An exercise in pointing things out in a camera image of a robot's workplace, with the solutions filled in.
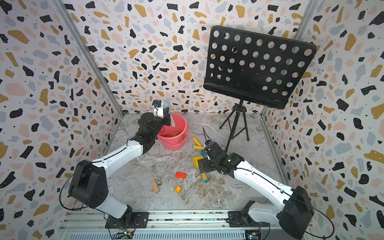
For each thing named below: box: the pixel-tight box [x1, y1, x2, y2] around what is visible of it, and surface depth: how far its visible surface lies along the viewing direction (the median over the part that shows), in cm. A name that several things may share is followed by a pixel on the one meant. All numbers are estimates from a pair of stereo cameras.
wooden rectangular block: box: [151, 179, 160, 194], surface depth 85 cm
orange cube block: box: [174, 185, 183, 194], surface depth 85 cm
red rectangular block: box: [175, 172, 187, 179], surface depth 92 cm
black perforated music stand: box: [203, 25, 317, 109], surface depth 61 cm
